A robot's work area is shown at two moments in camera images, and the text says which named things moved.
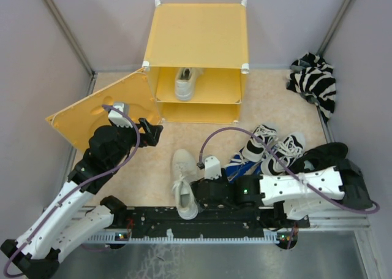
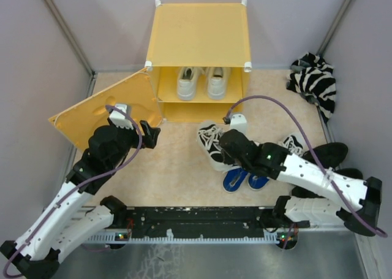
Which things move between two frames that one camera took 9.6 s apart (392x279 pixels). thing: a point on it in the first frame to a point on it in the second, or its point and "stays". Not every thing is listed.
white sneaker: [184, 170] to [217, 78]
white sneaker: [185, 81] stays
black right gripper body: [195, 184] to [228, 159]
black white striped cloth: [312, 77] stays
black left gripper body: [128, 138] stays
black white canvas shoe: [255, 150] to [208, 138]
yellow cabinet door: [130, 99] stays
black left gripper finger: [152, 132] stays
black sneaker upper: [326, 156] stays
